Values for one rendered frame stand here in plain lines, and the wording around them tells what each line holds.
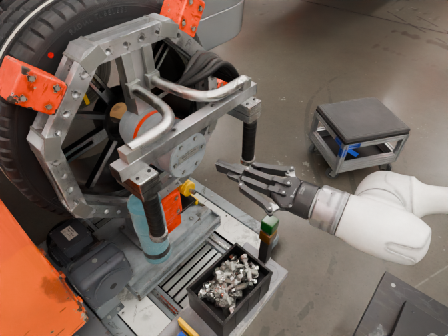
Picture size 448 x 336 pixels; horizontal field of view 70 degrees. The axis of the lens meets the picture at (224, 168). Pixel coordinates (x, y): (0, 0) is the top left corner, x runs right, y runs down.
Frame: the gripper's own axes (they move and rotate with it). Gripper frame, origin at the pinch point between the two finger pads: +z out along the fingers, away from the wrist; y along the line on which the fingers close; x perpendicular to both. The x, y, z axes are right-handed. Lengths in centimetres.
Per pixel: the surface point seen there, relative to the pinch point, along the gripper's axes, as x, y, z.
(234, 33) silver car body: 28, -88, 51
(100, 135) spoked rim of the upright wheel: 0.5, 4.7, 38.5
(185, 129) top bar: -12.1, 1.7, 8.3
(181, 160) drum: 0.6, 2.2, 12.7
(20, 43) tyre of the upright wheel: -29, 7, 41
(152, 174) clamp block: -12.0, 13.9, 7.9
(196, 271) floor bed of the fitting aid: 80, 10, 23
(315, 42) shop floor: 147, -264, 65
